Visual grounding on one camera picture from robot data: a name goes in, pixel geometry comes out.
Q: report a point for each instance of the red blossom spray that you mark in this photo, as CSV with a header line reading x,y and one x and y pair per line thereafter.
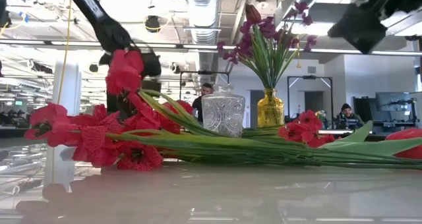
x,y
95,138
125,69
305,126

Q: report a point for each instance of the clear cut glass vase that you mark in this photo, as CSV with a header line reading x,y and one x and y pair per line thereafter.
x,y
222,113

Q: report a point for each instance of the purple blossom spray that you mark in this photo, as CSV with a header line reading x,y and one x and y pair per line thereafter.
x,y
267,28

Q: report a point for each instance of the dark red tulip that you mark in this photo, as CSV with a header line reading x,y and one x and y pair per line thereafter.
x,y
253,14

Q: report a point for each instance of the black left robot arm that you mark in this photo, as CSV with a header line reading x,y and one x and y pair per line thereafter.
x,y
105,26

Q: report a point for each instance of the yellow glass bottle vase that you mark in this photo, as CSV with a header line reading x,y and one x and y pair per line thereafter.
x,y
270,110

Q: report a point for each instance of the person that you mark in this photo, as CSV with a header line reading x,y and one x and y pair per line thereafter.
x,y
199,107
347,118

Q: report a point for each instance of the grey computer monitor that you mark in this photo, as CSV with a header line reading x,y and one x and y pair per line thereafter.
x,y
392,101

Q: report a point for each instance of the white square pillar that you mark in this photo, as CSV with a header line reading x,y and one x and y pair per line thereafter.
x,y
69,85

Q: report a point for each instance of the black ceiling camera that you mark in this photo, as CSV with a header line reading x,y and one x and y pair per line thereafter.
x,y
152,23

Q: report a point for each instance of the tall black metal frame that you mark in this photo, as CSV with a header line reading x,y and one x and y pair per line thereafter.
x,y
310,77

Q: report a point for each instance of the silver ventilation duct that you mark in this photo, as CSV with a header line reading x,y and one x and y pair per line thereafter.
x,y
202,13

